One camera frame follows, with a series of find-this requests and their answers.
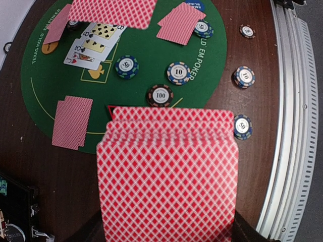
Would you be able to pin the face up king card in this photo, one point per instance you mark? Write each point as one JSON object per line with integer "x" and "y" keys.
{"x": 91, "y": 65}

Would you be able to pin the black poker chip case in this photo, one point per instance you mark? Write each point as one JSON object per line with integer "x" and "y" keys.
{"x": 20, "y": 207}

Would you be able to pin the blue tan chip stack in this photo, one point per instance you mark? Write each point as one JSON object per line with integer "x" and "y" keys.
{"x": 244, "y": 77}

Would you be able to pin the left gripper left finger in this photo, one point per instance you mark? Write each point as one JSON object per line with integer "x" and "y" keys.
{"x": 91, "y": 231}

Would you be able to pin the red card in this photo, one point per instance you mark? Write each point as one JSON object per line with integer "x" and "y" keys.
{"x": 79, "y": 110}
{"x": 57, "y": 25}
{"x": 183, "y": 11}
{"x": 129, "y": 13}
{"x": 177, "y": 31}
{"x": 62, "y": 133}

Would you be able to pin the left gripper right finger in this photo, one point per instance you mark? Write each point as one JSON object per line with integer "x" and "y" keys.
{"x": 244, "y": 232}

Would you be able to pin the teal chip row in case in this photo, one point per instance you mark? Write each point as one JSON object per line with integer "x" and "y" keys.
{"x": 3, "y": 186}

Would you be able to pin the green blue chip stack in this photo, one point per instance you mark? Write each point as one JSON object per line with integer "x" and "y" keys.
{"x": 242, "y": 127}

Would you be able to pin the face up three clubs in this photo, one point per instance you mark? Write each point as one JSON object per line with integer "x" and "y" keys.
{"x": 94, "y": 49}

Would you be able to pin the blue round blind button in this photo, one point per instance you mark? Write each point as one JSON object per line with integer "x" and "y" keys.
{"x": 197, "y": 4}

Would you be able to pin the clear acrylic dealer button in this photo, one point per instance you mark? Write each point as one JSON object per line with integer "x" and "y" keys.
{"x": 14, "y": 233}

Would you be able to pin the orange round blind button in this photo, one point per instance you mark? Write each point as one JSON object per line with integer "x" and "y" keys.
{"x": 49, "y": 48}

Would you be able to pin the red playing card deck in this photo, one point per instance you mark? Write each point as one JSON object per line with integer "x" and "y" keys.
{"x": 168, "y": 174}

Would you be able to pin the green round poker mat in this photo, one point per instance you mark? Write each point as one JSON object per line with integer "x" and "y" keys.
{"x": 45, "y": 79}

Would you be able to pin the black red triangle token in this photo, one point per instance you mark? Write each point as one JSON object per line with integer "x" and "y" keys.
{"x": 110, "y": 109}

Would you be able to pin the card deck in case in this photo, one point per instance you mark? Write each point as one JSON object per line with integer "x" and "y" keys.
{"x": 2, "y": 225}

